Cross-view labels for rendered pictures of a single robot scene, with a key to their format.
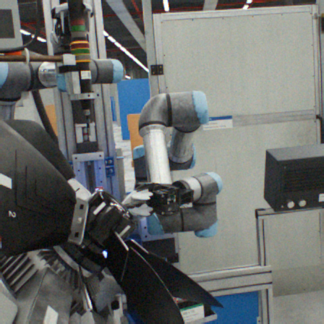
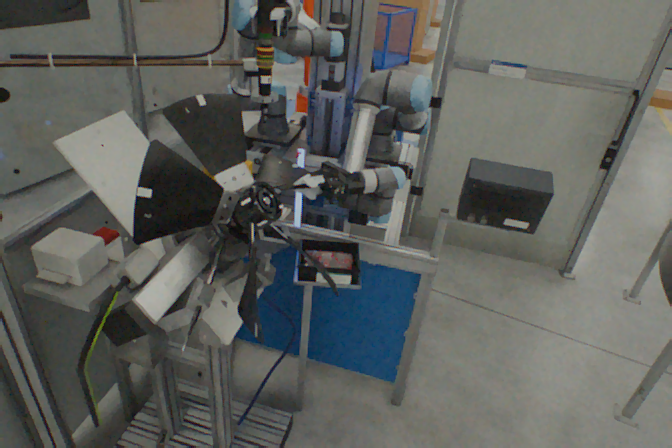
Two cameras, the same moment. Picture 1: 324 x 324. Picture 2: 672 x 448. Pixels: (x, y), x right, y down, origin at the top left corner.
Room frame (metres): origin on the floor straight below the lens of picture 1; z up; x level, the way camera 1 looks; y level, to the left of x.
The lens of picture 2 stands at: (0.02, -0.40, 1.82)
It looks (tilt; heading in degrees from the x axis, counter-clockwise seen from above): 31 degrees down; 20
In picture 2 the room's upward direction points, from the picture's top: 5 degrees clockwise
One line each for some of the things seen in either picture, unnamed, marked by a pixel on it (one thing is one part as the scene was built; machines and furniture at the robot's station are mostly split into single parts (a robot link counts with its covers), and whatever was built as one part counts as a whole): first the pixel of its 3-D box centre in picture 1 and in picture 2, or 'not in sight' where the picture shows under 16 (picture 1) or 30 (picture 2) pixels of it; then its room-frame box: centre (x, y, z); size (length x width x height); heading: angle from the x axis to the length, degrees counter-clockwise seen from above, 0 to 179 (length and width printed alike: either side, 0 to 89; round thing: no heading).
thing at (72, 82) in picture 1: (79, 77); (261, 79); (1.02, 0.17, 1.51); 0.09 x 0.07 x 0.10; 132
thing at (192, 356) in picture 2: not in sight; (188, 355); (0.87, 0.37, 0.56); 0.19 x 0.04 x 0.04; 97
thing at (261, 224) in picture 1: (262, 237); (439, 234); (1.45, -0.32, 0.96); 0.03 x 0.03 x 0.20; 7
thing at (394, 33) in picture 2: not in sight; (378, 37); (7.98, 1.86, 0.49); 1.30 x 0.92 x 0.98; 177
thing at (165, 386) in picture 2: not in sight; (158, 343); (0.85, 0.48, 0.58); 0.09 x 0.05 x 1.15; 7
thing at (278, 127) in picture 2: not in sight; (273, 120); (1.81, 0.56, 1.09); 0.15 x 0.15 x 0.10
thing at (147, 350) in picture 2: not in sight; (136, 329); (0.76, 0.47, 0.73); 0.15 x 0.09 x 0.22; 97
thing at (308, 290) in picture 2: not in sight; (303, 347); (1.22, 0.08, 0.40); 0.03 x 0.03 x 0.80; 22
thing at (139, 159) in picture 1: (147, 158); (383, 113); (1.88, 0.06, 1.20); 0.13 x 0.12 x 0.14; 95
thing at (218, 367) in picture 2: not in sight; (219, 384); (0.88, 0.25, 0.46); 0.09 x 0.05 x 0.91; 7
